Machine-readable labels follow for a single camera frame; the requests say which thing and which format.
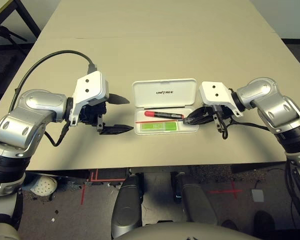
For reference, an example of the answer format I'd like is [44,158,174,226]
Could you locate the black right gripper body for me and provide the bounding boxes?
[209,104,235,140]

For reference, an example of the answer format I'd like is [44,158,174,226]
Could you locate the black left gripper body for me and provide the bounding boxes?
[81,102,108,134]

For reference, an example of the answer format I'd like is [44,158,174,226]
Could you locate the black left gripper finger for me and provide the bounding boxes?
[107,94,130,105]
[100,124,135,136]

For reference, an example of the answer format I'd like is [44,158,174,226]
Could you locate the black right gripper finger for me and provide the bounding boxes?
[183,115,215,126]
[189,106,211,118]

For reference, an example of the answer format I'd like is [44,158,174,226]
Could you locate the red and black marker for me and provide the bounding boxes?
[144,110,185,120]

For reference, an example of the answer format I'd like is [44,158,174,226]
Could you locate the white hinged pencil case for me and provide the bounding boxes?
[131,78,200,136]

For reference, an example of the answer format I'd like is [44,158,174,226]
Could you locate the green eraser stick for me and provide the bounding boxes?
[139,121,178,133]

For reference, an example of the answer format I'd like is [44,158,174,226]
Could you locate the grey robot left leg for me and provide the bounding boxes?
[111,173,145,238]

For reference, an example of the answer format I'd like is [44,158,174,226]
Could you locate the grey robot leg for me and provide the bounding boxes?
[111,173,145,238]
[173,171,218,226]

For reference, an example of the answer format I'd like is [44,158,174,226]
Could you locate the grey robot right leg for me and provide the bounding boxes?
[173,171,218,226]

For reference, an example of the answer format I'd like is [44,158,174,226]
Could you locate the white perforated clog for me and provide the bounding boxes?
[29,175,58,196]

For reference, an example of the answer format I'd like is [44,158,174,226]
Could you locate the grey floor square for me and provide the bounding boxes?
[251,189,265,203]

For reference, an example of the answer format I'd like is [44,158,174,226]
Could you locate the black bystander shoe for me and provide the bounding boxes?
[253,210,276,233]
[221,219,240,231]

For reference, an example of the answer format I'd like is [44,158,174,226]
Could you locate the yellow-edged side table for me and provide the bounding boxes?
[0,0,42,41]

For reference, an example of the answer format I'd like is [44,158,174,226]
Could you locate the grey robot torso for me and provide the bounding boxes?
[117,221,261,240]

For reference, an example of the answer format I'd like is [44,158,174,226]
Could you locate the black tripod stand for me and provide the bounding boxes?
[0,21,28,43]

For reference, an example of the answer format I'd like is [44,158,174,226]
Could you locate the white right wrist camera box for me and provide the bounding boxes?
[198,81,243,118]

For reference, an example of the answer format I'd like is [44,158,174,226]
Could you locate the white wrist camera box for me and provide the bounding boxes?
[68,70,110,127]
[198,81,243,118]

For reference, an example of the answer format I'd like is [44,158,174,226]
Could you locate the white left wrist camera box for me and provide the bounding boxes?
[68,70,110,127]

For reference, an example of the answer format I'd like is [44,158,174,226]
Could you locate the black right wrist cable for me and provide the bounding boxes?
[221,116,278,141]

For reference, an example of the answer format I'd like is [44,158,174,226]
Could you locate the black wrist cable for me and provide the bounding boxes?
[221,116,278,141]
[8,49,98,148]

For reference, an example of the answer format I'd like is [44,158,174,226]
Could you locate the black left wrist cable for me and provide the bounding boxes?
[8,49,98,148]

